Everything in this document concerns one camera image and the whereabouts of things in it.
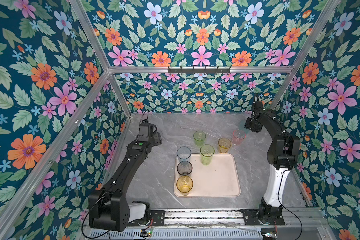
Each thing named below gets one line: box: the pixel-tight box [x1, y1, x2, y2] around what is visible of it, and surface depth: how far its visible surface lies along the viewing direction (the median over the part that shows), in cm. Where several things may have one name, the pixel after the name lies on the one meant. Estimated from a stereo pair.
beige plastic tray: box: [174, 153, 241, 198], surface depth 90 cm
